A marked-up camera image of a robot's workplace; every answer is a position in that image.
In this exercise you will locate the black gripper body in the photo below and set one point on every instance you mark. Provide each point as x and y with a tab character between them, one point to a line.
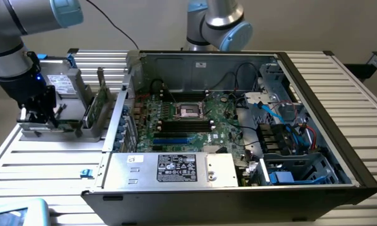
21	90

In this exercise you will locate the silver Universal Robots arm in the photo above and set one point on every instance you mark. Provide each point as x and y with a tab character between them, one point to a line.
5	26

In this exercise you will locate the green RAM stick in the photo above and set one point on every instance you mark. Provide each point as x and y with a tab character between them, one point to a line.
66	124

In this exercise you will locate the black RAM slot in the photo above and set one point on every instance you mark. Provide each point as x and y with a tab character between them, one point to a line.
186	127
186	122
187	93
186	130
187	98

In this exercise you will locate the silver hard disk with label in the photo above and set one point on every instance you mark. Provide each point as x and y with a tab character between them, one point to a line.
63	81

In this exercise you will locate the grey parts rack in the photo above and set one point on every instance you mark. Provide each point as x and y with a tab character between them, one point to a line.
90	135

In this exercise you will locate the green graphics card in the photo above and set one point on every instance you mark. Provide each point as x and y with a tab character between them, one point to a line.
101	101

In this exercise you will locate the black table corner cap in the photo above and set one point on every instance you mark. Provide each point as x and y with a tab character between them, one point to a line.
71	50
327	53

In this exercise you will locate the small blue clip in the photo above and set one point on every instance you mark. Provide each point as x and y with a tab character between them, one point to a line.
86	173

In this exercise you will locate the short black expansion slot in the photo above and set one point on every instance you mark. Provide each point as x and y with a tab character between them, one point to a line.
158	147

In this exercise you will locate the long black expansion slot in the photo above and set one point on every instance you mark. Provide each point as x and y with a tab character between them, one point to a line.
170	135

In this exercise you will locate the teal rimmed device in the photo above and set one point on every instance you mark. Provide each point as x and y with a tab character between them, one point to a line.
34	207

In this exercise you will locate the blue expansion slot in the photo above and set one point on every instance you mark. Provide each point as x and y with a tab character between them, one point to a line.
170	141

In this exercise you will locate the CPU socket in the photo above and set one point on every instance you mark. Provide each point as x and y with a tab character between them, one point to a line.
187	109

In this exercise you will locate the silver power supply unit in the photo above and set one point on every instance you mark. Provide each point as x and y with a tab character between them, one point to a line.
175	169

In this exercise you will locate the silver chipset heat sink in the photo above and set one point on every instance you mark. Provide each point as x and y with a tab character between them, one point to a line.
213	149

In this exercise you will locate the green motherboard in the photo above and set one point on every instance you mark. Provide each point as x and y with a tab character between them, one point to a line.
221	131

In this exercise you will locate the round coin battery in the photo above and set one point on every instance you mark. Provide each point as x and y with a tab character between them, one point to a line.
223	98

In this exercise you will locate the black open PC case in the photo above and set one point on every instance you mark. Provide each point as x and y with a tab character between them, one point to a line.
206	207

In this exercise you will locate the black fan shroud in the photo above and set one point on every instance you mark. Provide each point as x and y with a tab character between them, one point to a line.
274	139

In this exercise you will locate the grey metal disk bay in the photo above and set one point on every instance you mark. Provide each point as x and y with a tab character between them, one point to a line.
271	77

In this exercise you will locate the disk bay with blue latch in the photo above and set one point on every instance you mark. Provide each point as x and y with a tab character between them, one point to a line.
281	177

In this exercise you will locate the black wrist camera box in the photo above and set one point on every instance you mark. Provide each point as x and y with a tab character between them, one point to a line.
38	77

